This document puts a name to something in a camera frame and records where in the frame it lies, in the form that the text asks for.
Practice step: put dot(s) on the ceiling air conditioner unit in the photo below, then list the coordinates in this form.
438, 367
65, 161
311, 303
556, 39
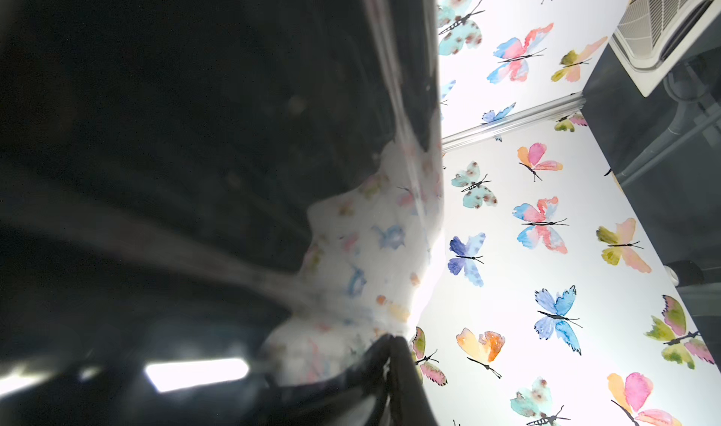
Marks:
655, 35

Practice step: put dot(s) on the black white space suitcase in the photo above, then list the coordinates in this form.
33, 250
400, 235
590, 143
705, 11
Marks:
205, 199

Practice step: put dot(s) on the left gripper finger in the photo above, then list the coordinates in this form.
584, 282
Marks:
383, 388

